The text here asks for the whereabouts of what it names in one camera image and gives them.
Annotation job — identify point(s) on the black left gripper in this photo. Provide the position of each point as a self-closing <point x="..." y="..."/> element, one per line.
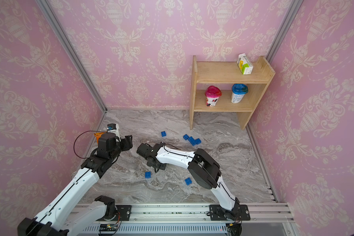
<point x="127" y="142"/>

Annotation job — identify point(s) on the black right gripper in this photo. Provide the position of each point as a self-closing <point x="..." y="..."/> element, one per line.
<point x="149" y="164"/>

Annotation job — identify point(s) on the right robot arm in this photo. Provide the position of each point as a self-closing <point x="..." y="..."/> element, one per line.
<point x="202" y="167"/>

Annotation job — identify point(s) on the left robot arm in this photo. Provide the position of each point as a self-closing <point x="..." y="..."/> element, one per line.
<point x="54" y="219"/>

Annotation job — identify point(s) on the blue 2x2 lego front left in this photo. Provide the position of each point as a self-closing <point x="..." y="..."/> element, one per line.
<point x="147" y="175"/>

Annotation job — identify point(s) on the blue 2x2 lego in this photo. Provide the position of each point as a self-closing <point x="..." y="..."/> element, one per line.
<point x="188" y="181"/>
<point x="147" y="175"/>

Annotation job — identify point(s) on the blue lego brick assembly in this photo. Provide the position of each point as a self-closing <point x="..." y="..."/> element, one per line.
<point x="191" y="140"/>

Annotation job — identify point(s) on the blue 2x2 lego front right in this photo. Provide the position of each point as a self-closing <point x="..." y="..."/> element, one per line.
<point x="188" y="181"/>

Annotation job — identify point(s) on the orange snack bag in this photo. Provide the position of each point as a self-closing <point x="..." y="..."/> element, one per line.
<point x="98" y="135"/>

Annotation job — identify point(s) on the pink lid yogurt cup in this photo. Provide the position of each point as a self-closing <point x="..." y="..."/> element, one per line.
<point x="212" y="94"/>

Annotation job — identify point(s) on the wooden shelf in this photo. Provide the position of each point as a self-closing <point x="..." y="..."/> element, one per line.
<point x="224" y="75"/>

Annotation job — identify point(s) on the blue lid yogurt cup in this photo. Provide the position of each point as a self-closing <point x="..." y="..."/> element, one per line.
<point x="238" y="92"/>

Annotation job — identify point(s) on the white green carton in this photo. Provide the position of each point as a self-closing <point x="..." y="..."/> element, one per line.
<point x="244" y="64"/>

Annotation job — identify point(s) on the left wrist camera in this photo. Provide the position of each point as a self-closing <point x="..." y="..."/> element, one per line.
<point x="114" y="128"/>

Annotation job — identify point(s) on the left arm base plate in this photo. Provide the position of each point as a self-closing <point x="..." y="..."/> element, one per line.
<point x="117" y="213"/>

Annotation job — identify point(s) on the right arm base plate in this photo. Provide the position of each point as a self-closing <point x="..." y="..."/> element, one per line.
<point x="239" y="213"/>

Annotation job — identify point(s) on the aluminium front rail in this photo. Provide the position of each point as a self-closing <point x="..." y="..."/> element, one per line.
<point x="267" y="219"/>

